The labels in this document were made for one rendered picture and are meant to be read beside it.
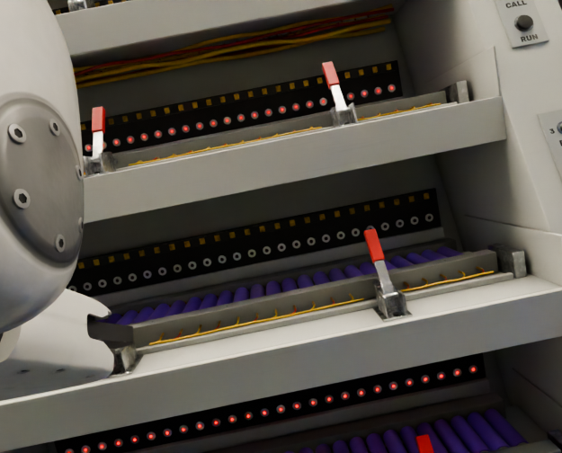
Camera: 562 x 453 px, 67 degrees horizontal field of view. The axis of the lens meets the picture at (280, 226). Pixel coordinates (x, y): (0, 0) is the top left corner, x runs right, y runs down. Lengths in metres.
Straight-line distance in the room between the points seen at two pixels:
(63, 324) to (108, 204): 0.23
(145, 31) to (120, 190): 0.19
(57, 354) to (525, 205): 0.43
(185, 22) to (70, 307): 0.37
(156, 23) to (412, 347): 0.44
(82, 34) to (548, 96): 0.51
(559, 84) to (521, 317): 0.24
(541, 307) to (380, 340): 0.15
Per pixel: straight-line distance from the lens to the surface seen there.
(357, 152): 0.45
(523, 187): 0.50
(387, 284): 0.43
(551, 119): 0.52
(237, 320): 0.46
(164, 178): 0.45
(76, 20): 0.58
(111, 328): 0.31
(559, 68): 0.55
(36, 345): 0.25
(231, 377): 0.41
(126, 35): 0.55
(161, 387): 0.43
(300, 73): 0.71
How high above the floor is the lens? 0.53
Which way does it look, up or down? 13 degrees up
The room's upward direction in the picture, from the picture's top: 12 degrees counter-clockwise
